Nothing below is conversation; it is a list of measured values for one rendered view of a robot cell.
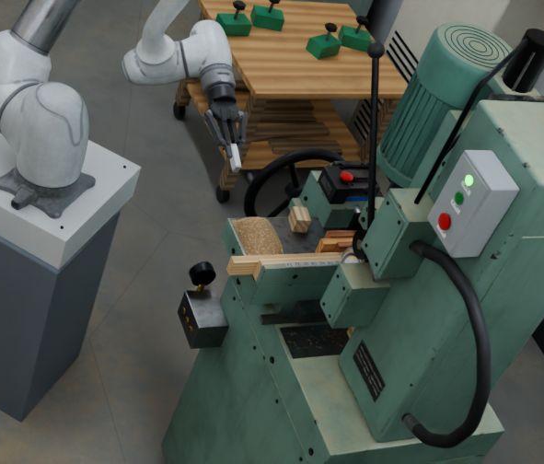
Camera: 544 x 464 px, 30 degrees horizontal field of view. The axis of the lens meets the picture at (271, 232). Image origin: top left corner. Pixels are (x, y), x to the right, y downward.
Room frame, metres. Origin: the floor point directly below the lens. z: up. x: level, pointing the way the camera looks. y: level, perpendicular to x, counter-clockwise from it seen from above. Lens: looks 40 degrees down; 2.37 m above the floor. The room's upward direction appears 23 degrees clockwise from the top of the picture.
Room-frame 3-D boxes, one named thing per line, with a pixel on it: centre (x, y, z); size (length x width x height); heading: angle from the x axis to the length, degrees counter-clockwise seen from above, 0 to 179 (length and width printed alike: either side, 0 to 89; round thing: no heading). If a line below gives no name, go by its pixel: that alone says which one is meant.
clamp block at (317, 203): (1.96, -0.12, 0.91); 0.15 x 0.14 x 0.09; 126
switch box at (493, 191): (1.45, -0.29, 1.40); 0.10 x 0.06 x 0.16; 36
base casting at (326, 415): (1.69, -0.29, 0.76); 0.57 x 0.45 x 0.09; 36
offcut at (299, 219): (1.83, -0.05, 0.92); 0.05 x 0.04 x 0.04; 29
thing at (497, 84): (1.68, -0.30, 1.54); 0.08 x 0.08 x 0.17; 36
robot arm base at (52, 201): (1.83, 0.56, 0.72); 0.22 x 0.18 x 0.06; 170
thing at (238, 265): (1.76, -0.18, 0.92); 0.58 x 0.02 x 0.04; 126
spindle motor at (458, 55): (1.79, -0.22, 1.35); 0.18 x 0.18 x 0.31
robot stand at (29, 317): (1.85, 0.55, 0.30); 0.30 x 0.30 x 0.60; 81
